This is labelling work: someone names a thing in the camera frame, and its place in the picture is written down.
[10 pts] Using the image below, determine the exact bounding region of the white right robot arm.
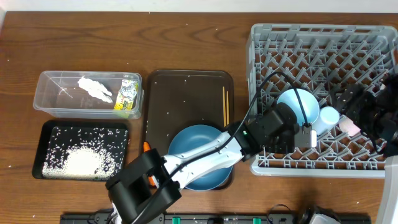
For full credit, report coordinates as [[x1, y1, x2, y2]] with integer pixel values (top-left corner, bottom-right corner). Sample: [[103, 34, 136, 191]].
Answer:
[[330, 74, 397, 224]]

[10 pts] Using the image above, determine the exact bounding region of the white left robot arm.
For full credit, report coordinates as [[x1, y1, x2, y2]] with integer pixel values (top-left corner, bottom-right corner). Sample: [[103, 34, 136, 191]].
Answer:
[[106, 103, 299, 223]]

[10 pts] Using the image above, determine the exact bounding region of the light blue plastic cup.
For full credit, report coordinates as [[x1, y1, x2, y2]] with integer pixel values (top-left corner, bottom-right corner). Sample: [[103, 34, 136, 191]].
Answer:
[[312, 106, 340, 136]]

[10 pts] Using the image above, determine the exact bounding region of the black waste tray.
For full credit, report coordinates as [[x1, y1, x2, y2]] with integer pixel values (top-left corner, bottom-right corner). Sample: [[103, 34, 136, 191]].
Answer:
[[32, 120, 129, 179]]

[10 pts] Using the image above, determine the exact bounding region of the pink plastic cup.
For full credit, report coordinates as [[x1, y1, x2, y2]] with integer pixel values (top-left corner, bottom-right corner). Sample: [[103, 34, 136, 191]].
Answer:
[[338, 117, 360, 137]]

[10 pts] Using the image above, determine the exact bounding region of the dark brown serving tray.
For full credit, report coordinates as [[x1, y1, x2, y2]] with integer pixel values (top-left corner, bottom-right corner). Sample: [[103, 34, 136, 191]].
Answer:
[[142, 70, 234, 156]]

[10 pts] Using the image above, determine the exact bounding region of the light blue rice bowl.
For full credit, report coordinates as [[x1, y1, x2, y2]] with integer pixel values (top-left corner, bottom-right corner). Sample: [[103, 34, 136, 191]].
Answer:
[[277, 89, 320, 126]]

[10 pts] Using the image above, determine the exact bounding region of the white rice pile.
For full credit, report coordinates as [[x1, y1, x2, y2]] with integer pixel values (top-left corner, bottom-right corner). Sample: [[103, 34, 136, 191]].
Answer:
[[42, 126, 128, 181]]

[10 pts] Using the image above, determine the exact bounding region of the white tissue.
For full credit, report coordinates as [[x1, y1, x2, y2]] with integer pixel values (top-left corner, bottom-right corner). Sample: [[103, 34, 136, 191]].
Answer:
[[78, 77, 113, 103]]

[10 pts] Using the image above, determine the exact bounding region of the dark blue plate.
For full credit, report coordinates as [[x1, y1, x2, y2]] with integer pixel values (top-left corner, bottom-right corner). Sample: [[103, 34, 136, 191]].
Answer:
[[168, 124, 233, 191]]

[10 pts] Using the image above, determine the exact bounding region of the grey plastic dishwasher rack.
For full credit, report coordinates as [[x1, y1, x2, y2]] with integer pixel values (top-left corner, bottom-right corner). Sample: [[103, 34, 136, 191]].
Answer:
[[246, 24, 397, 179]]

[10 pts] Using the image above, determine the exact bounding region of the clear plastic waste bin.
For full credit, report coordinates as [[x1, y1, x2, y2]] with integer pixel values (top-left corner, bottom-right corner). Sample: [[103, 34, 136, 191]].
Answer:
[[33, 71, 144, 119]]

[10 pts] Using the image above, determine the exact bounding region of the orange carrot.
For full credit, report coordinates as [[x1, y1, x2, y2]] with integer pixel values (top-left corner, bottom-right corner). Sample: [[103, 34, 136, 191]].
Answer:
[[143, 141, 156, 187]]

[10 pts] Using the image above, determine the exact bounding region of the yellow silver snack wrapper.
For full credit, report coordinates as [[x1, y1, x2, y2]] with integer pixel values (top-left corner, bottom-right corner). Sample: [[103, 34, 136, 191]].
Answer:
[[114, 80, 138, 110]]

